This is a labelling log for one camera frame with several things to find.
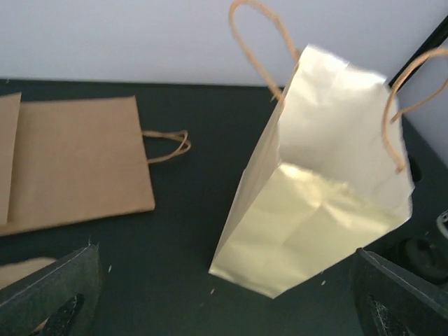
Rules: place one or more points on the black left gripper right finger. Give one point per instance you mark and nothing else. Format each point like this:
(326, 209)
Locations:
(390, 300)

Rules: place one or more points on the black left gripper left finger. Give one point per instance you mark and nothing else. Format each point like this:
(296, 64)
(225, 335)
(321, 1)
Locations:
(61, 296)

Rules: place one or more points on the cream paper bag with handles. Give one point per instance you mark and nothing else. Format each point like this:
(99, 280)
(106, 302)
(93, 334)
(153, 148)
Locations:
(328, 175)

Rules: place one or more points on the flat brown paper bag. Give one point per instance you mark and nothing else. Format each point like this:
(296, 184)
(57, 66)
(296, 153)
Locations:
(10, 107)

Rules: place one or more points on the brown paper bag with handles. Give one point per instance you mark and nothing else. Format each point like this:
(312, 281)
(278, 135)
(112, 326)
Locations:
(80, 160)

